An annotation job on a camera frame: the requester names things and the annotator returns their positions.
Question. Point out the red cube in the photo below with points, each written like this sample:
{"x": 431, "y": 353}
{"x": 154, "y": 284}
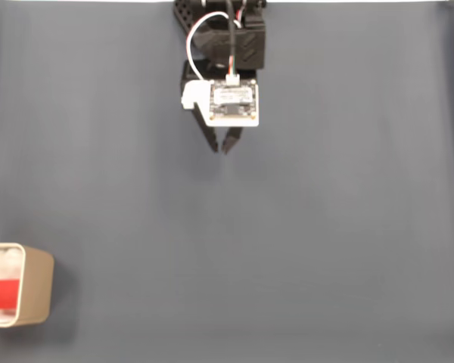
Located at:
{"x": 5, "y": 295}

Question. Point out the dark blue table mat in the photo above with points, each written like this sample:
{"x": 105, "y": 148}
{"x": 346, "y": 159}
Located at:
{"x": 227, "y": 246}

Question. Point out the white camera circuit board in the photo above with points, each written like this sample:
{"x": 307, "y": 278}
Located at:
{"x": 234, "y": 98}

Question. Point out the beige box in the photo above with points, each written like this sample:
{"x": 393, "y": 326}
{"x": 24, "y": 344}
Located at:
{"x": 38, "y": 287}

